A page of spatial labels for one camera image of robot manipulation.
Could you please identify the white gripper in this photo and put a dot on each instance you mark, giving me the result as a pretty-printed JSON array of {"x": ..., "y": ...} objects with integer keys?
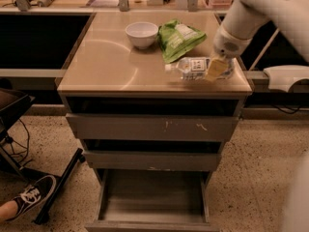
[{"x": 228, "y": 44}]

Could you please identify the clear plastic water bottle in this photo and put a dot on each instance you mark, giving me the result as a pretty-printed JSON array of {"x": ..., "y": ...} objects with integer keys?
[{"x": 195, "y": 68}]

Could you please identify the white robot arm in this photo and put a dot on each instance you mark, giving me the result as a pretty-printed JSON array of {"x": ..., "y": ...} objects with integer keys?
[{"x": 246, "y": 17}]

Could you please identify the grey drawer cabinet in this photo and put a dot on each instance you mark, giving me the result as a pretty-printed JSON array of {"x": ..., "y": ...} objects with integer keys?
[{"x": 107, "y": 65}]

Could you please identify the top grey drawer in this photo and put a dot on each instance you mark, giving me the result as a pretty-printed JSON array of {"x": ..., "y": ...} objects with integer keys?
[{"x": 153, "y": 119}]

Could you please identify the middle grey drawer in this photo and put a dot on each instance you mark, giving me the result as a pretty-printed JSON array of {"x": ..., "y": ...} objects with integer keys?
[{"x": 153, "y": 155}]

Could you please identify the bottom grey open drawer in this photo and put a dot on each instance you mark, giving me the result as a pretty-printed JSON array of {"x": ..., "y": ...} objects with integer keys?
[{"x": 152, "y": 201}]

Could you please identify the green snack bag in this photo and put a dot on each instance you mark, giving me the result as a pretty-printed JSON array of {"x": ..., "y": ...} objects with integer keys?
[{"x": 175, "y": 39}]

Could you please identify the white stick with black tip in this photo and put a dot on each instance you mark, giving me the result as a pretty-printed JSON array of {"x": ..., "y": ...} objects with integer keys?
[{"x": 264, "y": 50}]

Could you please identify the white curved plastic part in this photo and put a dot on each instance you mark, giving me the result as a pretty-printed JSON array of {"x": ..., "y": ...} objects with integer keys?
[{"x": 283, "y": 78}]

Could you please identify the white ceramic bowl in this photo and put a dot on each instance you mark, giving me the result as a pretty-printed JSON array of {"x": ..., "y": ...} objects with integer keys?
[{"x": 142, "y": 34}]

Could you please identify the black and white sneaker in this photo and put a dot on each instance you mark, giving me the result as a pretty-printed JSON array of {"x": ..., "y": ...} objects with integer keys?
[{"x": 33, "y": 195}]

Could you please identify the person's ankle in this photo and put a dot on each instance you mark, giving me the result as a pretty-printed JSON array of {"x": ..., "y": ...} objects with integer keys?
[{"x": 8, "y": 210}]

